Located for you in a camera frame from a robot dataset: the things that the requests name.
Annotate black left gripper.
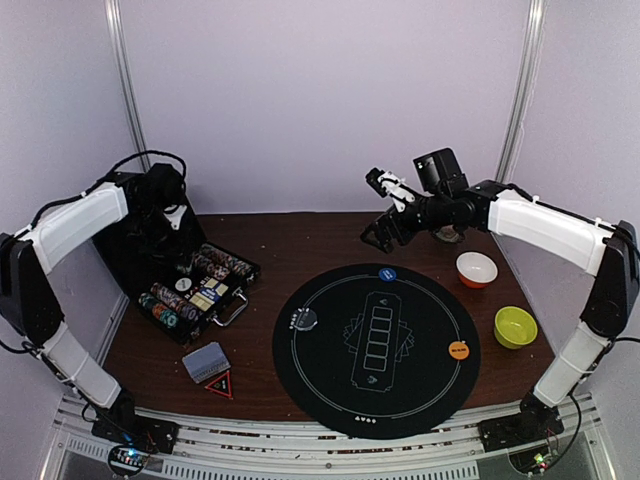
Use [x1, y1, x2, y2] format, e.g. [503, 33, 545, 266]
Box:
[130, 204, 192, 266]

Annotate blue small blind button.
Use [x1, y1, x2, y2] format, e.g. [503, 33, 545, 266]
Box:
[378, 267, 397, 282]

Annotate clear acrylic dealer button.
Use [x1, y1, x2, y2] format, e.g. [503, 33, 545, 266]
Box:
[292, 308, 318, 331]

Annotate orange big blind button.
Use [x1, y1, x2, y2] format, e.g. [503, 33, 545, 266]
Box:
[448, 341, 470, 361]

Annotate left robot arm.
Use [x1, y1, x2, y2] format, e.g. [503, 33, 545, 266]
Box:
[1, 163, 189, 444]

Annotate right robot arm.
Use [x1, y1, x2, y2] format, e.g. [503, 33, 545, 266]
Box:
[361, 148, 639, 442]

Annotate white dealer button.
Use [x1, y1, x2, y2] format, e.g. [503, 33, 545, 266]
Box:
[175, 278, 192, 292]

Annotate black poker chip case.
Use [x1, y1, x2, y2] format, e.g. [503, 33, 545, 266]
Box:
[93, 172, 261, 345]

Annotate poker chip rows in case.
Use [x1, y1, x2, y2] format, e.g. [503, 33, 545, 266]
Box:
[136, 242, 261, 344]

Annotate patterned ceramic mug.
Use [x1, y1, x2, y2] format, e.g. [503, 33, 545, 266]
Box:
[432, 226, 465, 244]

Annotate orange white bowl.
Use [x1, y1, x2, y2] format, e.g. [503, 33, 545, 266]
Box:
[456, 252, 498, 289]

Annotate deck of blue cards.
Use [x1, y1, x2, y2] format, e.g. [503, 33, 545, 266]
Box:
[182, 342, 231, 384]

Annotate round black poker mat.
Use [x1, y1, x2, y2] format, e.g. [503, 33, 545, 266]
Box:
[272, 263, 481, 440]

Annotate red black triangular token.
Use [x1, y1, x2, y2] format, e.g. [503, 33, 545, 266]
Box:
[205, 370, 233, 399]

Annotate yellow green bowl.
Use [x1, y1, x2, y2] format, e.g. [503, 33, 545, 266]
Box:
[494, 306, 538, 350]

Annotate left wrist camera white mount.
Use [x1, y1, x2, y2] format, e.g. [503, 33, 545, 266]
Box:
[162, 204, 187, 231]

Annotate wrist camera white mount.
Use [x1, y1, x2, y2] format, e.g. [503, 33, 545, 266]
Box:
[365, 168, 417, 213]
[162, 204, 187, 231]

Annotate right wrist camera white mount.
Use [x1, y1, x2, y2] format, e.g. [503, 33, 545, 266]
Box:
[365, 168, 417, 213]

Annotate aluminium front rail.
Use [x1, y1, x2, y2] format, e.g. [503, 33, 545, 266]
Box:
[42, 392, 601, 480]

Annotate right aluminium post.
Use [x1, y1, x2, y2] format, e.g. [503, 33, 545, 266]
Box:
[495, 0, 547, 183]

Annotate aluminium post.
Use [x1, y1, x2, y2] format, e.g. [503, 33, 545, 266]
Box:
[104, 0, 147, 152]
[495, 0, 547, 183]

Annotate left aluminium post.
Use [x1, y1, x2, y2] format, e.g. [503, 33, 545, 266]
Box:
[104, 0, 147, 152]

